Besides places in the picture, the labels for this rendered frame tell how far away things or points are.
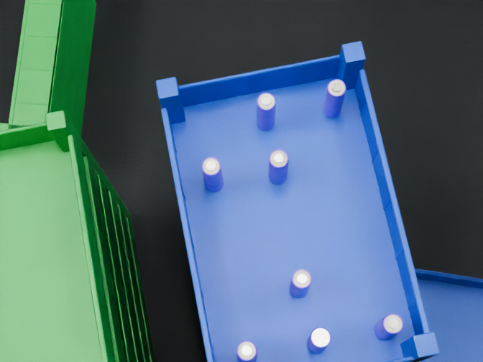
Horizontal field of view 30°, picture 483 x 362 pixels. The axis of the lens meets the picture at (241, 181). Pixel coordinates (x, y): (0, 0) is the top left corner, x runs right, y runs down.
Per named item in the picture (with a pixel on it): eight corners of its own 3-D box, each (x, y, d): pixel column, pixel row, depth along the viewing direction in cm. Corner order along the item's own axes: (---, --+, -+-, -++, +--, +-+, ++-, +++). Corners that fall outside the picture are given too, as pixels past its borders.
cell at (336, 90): (320, 103, 92) (325, 80, 86) (338, 100, 92) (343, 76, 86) (325, 119, 92) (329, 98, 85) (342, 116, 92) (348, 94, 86)
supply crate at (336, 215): (162, 108, 93) (154, 80, 85) (354, 71, 93) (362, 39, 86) (217, 401, 85) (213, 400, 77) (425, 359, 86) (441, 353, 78)
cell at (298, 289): (287, 281, 88) (290, 270, 81) (306, 277, 88) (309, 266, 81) (292, 299, 87) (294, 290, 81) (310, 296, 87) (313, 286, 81)
